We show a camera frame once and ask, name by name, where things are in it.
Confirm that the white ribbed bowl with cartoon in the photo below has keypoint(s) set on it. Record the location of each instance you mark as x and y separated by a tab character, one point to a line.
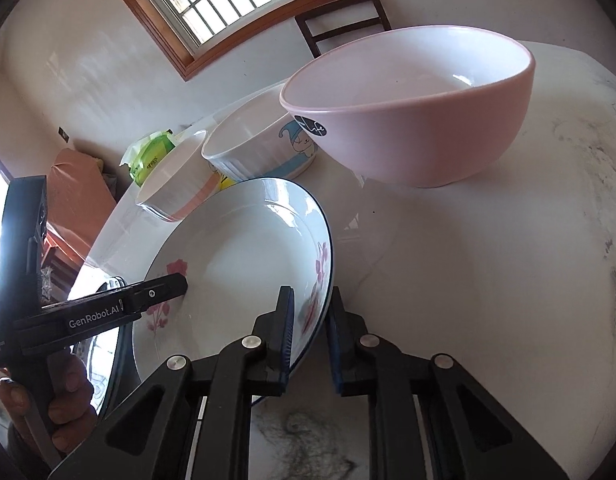
248	135

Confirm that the yellow round warning sticker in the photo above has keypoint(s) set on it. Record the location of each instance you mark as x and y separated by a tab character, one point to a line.
226	182

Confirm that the person's left hand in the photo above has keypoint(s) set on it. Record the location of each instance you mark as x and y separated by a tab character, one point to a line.
70	400

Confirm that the window with wooden frame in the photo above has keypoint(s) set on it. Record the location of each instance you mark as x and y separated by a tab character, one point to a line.
213	0

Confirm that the dark wooden chair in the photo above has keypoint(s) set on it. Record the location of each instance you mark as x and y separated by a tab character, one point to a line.
338	12

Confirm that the large pink bowl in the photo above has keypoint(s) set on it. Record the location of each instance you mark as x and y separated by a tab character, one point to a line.
412	135

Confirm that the small white bowl pink stripes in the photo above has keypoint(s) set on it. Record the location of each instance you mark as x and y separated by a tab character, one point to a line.
178	180

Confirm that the dark wall socket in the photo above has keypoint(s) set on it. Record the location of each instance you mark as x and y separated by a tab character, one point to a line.
63	134

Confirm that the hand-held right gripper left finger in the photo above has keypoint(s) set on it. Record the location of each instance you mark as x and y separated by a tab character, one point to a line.
288	332

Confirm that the green tissue pack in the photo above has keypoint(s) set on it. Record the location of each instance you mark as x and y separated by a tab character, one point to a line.
150	157

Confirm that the white plate with pink flowers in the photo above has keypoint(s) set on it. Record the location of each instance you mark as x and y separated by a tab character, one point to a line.
228	260

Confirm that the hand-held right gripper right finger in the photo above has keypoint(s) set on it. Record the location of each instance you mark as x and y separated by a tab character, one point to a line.
333	345

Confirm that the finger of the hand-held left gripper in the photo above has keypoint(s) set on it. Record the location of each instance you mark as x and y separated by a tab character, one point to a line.
158	292

